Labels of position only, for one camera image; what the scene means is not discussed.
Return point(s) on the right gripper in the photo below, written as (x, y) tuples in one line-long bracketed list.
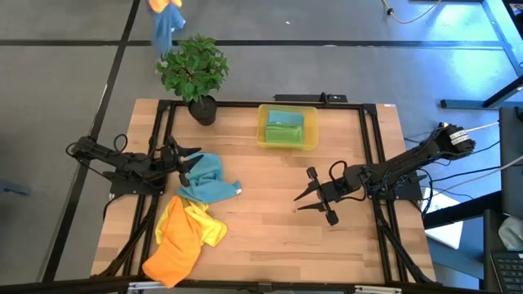
[(337, 190)]

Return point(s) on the black bar device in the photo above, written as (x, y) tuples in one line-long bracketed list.
[(302, 97)]

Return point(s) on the grey crumpled bag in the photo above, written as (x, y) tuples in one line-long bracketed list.
[(512, 232)]

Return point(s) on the white paper sheet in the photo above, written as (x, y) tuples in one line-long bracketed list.
[(447, 234)]

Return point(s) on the dark grey monitor back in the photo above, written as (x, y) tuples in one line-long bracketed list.
[(510, 163)]

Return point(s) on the green plant in black pot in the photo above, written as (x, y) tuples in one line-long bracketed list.
[(192, 69)]

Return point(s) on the black laptop keyboard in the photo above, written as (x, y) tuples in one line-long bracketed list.
[(508, 271)]

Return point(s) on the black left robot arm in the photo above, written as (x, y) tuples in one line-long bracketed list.
[(122, 163)]

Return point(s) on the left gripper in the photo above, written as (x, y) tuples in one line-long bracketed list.
[(171, 159)]

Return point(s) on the black aluminium table frame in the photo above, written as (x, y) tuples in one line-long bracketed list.
[(369, 110)]

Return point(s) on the blue microfiber towel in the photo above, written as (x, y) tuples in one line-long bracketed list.
[(208, 179), (286, 117)]

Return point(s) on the black rig crossbeam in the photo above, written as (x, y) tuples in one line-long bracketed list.
[(81, 284)]

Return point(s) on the black desk frame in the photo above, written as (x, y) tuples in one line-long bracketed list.
[(461, 104)]

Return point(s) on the green microfiber towel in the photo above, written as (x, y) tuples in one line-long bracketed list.
[(284, 134)]

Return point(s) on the yellow translucent plastic bin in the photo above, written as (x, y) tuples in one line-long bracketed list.
[(312, 122)]

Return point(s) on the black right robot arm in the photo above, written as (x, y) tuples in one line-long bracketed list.
[(408, 163)]

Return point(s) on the silver metal bracket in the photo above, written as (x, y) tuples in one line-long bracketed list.
[(378, 289), (151, 285)]

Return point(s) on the person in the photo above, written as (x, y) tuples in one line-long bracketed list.
[(165, 24)]

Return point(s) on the orange microfiber towel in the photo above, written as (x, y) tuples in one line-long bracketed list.
[(175, 245)]

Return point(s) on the yellow microfiber towel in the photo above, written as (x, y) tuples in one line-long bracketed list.
[(212, 232)]

